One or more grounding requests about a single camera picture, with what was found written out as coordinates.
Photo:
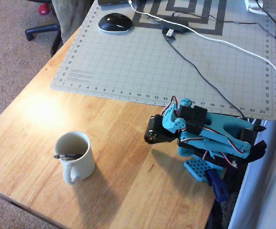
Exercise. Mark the black ballpoint pen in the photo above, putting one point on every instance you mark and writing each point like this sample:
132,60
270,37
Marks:
67,156

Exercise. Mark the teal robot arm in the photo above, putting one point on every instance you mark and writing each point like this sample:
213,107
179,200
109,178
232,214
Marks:
214,136

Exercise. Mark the white ceramic mug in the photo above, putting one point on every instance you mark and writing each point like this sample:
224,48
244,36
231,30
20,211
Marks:
77,159

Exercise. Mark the grey gridded cutting mat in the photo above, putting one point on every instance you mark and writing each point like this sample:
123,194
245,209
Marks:
152,64

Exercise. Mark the blue table clamp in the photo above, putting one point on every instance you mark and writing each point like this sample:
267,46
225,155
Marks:
217,186

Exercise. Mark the black table clamp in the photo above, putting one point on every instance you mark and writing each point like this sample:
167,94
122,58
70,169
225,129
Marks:
257,149

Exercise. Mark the black usb hub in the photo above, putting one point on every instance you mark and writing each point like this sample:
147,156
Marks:
174,25

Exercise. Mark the black computer mouse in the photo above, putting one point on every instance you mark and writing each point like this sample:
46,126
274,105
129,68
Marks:
115,22

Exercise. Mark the black and grey patterned mat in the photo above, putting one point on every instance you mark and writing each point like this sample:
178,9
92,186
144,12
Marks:
214,21

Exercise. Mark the dark laptop edge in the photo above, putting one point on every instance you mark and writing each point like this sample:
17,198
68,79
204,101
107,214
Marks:
112,2

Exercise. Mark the person's leg in khaki trousers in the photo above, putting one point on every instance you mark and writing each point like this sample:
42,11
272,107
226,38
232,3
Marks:
73,16

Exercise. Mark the black office chair base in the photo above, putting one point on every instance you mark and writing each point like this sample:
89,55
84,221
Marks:
54,27

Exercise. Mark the red dumbbell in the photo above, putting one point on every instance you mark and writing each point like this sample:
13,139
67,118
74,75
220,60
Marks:
43,9

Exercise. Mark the white power adapter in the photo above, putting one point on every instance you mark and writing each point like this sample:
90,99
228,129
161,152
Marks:
255,6

